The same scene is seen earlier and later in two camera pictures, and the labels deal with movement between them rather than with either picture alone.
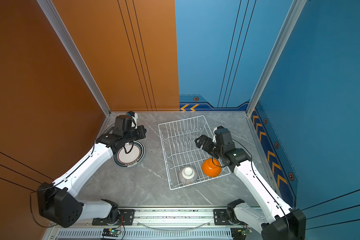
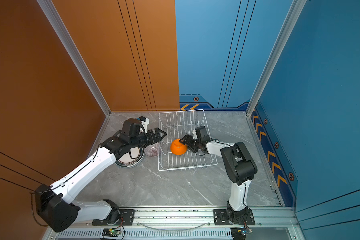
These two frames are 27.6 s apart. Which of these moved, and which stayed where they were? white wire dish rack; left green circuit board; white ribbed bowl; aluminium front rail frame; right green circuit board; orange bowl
Moved: orange bowl; white wire dish rack; white ribbed bowl
Stayed: left green circuit board; right green circuit board; aluminium front rail frame
